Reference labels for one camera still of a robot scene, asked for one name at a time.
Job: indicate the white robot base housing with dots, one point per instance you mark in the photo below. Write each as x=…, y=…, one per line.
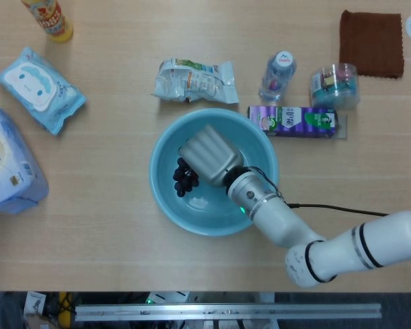
x=168, y=296

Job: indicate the light blue plastic basin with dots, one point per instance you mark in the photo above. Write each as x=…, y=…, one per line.
x=205, y=222

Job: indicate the dark purple grape bunch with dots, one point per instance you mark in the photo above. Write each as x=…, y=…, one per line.
x=183, y=181

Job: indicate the white green snack bag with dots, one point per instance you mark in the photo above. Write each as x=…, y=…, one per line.
x=192, y=82

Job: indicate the aluminium profile rail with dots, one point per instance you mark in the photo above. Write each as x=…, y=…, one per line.
x=226, y=312

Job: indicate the clear water bottle white cap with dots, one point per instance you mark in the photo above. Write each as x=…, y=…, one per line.
x=277, y=79

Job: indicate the white paper card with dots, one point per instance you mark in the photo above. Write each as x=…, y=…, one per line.
x=34, y=303

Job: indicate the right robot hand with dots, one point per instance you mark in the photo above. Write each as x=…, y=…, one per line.
x=210, y=154

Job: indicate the clear jar of clips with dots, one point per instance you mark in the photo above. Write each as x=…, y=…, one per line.
x=334, y=89

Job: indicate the yellow black post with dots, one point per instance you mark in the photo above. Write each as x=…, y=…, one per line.
x=65, y=308

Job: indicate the brown folded cloth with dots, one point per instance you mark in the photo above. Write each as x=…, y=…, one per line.
x=370, y=44

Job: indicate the large blue tissue package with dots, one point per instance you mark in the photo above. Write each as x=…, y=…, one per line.
x=10, y=161

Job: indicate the purple green milk carton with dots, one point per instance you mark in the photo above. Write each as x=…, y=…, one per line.
x=294, y=121

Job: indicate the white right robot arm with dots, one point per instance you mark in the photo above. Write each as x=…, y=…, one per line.
x=284, y=226

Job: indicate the yellow cartoon print canister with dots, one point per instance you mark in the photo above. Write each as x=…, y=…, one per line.
x=53, y=20

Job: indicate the blue wet wipes pack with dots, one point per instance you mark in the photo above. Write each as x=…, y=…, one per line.
x=37, y=85

